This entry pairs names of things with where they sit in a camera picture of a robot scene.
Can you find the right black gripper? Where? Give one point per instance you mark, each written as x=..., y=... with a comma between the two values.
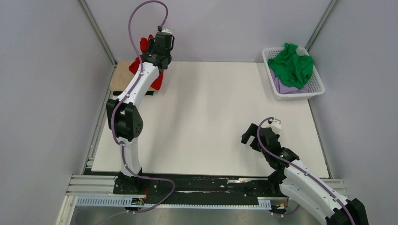
x=251, y=132

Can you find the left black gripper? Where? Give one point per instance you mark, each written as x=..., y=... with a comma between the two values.
x=152, y=43

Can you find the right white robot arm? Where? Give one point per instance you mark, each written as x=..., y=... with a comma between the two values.
x=293, y=179

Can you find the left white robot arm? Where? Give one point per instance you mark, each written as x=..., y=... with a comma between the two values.
x=123, y=116

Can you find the folded black t shirt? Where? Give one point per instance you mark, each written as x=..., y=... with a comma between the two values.
x=148, y=93

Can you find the folded beige t shirt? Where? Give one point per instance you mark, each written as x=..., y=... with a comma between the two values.
x=125, y=71

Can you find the green t shirt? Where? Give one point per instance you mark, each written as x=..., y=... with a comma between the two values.
x=291, y=69

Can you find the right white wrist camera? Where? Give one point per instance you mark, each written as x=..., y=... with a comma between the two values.
x=276, y=125

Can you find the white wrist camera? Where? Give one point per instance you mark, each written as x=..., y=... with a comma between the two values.
x=165, y=30
x=276, y=125

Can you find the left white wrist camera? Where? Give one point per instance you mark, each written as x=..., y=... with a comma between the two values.
x=165, y=30

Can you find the white slotted cable duct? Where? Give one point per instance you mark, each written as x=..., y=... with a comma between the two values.
x=132, y=203

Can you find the left aluminium frame post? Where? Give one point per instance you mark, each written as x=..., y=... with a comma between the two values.
x=96, y=29

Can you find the aluminium frame post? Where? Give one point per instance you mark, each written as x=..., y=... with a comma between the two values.
x=321, y=23
x=96, y=29

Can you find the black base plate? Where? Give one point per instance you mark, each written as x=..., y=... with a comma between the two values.
x=200, y=197

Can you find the right aluminium frame post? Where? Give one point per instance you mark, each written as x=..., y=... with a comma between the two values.
x=321, y=23

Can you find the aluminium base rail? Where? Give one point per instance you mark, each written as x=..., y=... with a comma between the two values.
x=100, y=185

